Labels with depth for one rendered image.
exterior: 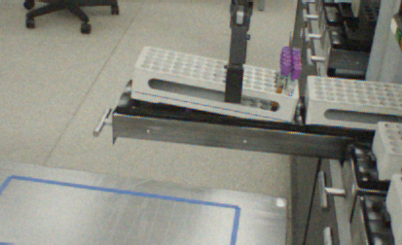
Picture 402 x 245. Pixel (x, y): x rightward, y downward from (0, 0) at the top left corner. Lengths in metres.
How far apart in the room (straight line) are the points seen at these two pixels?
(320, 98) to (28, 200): 0.53
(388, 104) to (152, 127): 0.42
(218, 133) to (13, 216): 0.41
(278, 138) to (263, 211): 0.25
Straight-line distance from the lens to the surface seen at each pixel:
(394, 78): 1.20
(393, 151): 0.95
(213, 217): 0.83
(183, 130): 1.08
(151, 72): 1.05
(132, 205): 0.84
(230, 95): 1.04
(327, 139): 1.08
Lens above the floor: 1.35
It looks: 30 degrees down
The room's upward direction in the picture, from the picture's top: 3 degrees clockwise
